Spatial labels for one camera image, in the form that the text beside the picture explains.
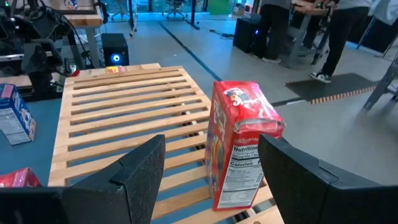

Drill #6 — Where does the person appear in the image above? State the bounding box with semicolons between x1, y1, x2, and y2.
253;0;295;65
310;0;373;84

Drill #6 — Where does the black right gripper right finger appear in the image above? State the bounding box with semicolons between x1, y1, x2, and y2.
257;133;398;224

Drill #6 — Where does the office chair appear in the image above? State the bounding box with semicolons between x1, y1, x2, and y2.
161;0;190;20

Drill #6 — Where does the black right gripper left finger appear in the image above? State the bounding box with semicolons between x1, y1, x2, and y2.
0;134;166;224

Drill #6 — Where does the wooden slatted shelf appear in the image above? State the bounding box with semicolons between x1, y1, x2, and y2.
48;63;285;224

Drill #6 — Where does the blue Frosted Flakes cereal box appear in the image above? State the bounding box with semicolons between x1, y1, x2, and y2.
0;83;37;146

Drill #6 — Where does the black equipment cabinet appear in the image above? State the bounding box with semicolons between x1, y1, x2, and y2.
233;15;262;54

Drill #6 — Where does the grey metal stand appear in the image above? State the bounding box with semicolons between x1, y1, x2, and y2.
362;52;398;112

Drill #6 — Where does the black computer tower blue light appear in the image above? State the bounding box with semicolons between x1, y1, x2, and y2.
101;32;130;67

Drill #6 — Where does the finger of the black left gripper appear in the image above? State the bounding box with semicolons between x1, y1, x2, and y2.
24;42;63;75

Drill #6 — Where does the black floor mat striped edge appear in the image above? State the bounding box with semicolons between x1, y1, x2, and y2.
285;73;379;105

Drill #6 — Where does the wooden desk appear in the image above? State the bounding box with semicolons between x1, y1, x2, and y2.
49;0;104;68

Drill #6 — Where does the red Froot Loops cereal box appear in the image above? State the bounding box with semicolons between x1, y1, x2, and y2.
0;167;42;188
205;80;285;212

